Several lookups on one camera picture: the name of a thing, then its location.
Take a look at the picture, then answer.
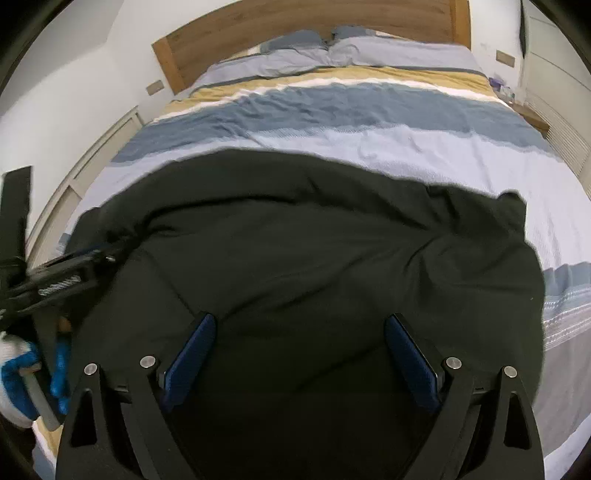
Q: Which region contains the white panelled cabinet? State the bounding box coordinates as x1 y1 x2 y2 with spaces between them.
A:
25 105 145 259

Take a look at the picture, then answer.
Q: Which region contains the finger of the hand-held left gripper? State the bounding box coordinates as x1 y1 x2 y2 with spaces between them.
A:
91 235 141 276

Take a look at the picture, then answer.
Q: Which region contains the black hooded puffer jacket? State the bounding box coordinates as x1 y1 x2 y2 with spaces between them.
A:
60 148 546 480

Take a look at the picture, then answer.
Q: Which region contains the striped duvet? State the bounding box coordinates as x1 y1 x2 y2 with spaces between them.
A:
30 65 591 480

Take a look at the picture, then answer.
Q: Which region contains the white louvred wardrobe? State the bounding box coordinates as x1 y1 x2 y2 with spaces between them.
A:
519 0 591 195

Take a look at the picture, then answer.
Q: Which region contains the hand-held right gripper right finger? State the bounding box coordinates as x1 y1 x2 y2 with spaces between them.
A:
385 313 546 480

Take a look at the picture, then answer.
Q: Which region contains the wooden headboard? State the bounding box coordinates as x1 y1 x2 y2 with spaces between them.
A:
152 0 472 95

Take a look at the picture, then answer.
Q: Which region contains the person's left hand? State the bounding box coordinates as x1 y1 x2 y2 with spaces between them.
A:
0 333 71 428

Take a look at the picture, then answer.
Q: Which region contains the wooden nightstand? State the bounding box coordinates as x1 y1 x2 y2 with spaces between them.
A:
508 100 551 136

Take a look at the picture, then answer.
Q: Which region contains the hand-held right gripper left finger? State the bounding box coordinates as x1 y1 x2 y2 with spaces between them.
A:
55 311 218 480

